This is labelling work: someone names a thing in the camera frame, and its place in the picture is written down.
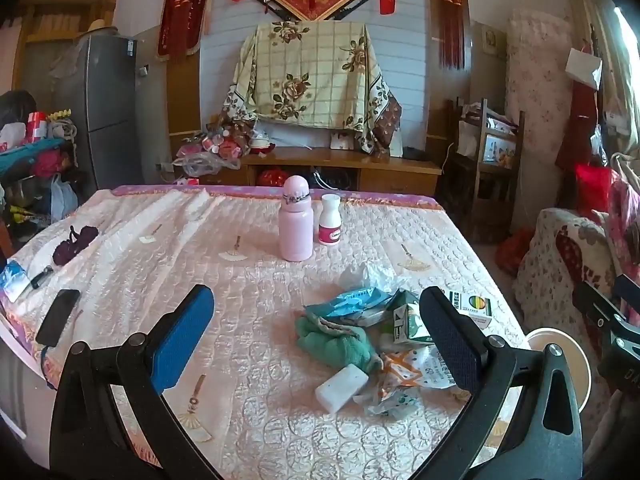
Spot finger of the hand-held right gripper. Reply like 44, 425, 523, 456
572, 281, 636, 343
615, 274, 640, 313

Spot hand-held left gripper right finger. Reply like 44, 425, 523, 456
400, 286, 586, 480

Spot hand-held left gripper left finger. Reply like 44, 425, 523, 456
49, 284, 226, 480

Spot white medicine box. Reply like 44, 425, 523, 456
447, 290, 496, 331

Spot green white carton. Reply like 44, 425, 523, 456
379, 290, 438, 353

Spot white plastic bucket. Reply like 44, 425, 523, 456
527, 327, 592, 413

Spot white orange snack wrapper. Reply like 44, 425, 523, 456
377, 346, 471, 392

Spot clear plastic bag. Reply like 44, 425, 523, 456
340, 261, 398, 295

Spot teal plastic packet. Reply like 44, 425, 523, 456
304, 286, 401, 328

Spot green fluffy towel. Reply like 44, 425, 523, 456
294, 310, 383, 373

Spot pink floral garment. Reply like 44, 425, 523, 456
607, 175, 640, 286

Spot floral blanket covered sofa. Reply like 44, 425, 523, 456
512, 207, 640, 461

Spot table with lace cover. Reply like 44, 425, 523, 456
0, 184, 531, 480

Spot white green crumpled wrapper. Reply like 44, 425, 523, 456
352, 385, 426, 418

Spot red plastic bag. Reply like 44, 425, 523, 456
495, 227, 536, 273

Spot white rectangular block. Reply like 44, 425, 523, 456
315, 363, 370, 414

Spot black phone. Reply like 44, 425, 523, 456
36, 289, 81, 347

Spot dark purple hair scrunchie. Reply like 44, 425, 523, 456
52, 226, 99, 267

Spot dark wooden rack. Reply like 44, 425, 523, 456
442, 97, 526, 243

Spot white bottle pink label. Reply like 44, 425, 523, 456
318, 193, 343, 246

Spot red hanging garment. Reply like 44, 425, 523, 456
555, 80, 601, 173

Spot wooden cabinet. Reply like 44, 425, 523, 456
200, 147, 443, 196

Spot blue white packet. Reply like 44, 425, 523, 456
0, 260, 32, 303

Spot white plastic bag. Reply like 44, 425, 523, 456
50, 172, 80, 221

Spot pile of red packages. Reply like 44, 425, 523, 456
172, 115, 256, 177

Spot pink floral upright mattress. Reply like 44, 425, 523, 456
505, 10, 576, 201

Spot white red bowl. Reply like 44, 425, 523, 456
248, 130, 276, 156

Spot white paper bag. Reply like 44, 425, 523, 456
565, 47, 603, 88

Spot cluttered shelf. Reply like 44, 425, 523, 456
0, 90, 81, 241

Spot grey refrigerator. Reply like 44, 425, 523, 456
50, 35, 138, 196

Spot cream floral cloth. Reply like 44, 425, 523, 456
220, 22, 403, 156

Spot straw hat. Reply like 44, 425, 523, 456
85, 19, 121, 37

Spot red knot wall hanging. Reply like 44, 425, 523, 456
414, 0, 481, 71
157, 0, 221, 63

